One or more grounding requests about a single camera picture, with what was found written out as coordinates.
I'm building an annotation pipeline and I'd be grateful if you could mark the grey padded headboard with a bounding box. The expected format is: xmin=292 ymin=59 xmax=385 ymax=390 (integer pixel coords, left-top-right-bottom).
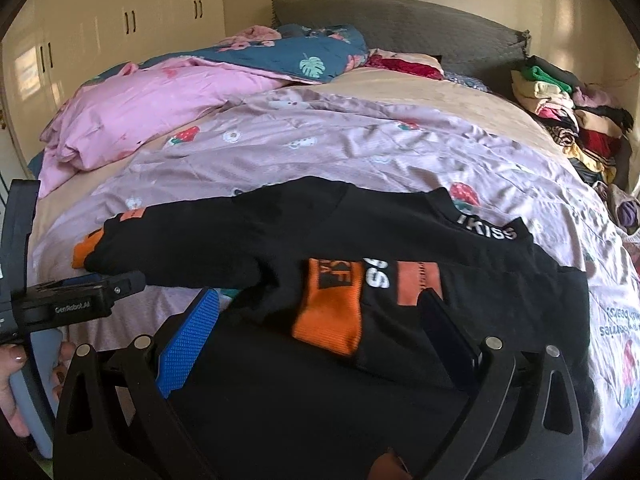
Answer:
xmin=270 ymin=0 xmax=531 ymax=78

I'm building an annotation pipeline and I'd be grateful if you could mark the cream wardrobe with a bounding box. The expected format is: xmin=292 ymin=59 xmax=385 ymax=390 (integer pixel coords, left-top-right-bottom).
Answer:
xmin=0 ymin=0 xmax=226 ymax=126

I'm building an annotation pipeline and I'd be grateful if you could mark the purple cloth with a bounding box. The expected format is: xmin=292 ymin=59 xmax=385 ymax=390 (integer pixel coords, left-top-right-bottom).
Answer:
xmin=607 ymin=184 xmax=640 ymax=236

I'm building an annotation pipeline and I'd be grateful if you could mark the beige bed sheet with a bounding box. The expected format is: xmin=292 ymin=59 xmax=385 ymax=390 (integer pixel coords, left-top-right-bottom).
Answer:
xmin=325 ymin=67 xmax=571 ymax=161

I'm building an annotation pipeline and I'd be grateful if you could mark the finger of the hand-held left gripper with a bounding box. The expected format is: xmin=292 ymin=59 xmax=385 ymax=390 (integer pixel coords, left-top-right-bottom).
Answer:
xmin=62 ymin=269 xmax=147 ymax=311

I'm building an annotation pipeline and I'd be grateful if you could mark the black and orange sweater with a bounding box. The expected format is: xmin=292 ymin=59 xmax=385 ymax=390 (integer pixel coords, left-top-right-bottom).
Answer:
xmin=72 ymin=176 xmax=598 ymax=480

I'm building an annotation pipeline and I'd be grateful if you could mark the teal floral quilt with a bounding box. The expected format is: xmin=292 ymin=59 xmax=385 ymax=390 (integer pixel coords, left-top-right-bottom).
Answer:
xmin=90 ymin=24 xmax=371 ymax=86

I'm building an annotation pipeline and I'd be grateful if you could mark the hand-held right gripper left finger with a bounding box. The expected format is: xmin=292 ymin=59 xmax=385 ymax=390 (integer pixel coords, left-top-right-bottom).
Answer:
xmin=52 ymin=287 xmax=221 ymax=480

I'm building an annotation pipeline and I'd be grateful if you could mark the red cloth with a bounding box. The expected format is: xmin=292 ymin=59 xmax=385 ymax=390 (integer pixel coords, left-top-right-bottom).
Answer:
xmin=365 ymin=49 xmax=446 ymax=81

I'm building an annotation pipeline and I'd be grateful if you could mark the lilac strawberry print quilt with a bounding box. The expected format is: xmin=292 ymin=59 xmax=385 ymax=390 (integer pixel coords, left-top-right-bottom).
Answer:
xmin=30 ymin=87 xmax=640 ymax=461

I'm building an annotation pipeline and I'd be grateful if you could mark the person's left hand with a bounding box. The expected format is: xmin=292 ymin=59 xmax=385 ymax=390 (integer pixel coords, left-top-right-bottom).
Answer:
xmin=0 ymin=341 xmax=77 ymax=438

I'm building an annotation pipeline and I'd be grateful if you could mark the blue patterned cloth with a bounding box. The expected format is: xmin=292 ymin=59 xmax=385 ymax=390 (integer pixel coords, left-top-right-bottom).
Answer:
xmin=444 ymin=71 xmax=493 ymax=93

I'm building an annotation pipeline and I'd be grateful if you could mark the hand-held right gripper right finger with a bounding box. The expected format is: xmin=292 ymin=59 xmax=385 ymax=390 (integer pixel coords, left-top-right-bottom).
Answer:
xmin=419 ymin=288 xmax=587 ymax=480

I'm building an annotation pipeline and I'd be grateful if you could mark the pile of folded clothes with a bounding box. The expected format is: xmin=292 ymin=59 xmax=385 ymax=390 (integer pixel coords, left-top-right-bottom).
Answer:
xmin=510 ymin=55 xmax=640 ymax=191

